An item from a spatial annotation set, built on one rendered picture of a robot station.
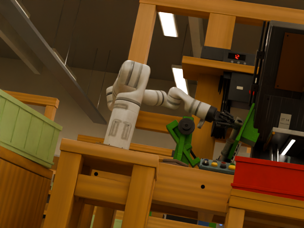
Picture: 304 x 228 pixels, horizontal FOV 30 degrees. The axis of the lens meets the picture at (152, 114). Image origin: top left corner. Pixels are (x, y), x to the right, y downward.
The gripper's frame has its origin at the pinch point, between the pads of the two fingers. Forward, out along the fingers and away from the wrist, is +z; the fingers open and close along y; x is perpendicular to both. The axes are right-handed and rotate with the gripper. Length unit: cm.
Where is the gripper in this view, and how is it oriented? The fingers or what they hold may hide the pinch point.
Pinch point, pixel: (236, 125)
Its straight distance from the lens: 262.1
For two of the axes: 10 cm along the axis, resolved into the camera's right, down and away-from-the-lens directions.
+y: 3.5, -4.4, 8.2
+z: 9.0, 4.0, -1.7
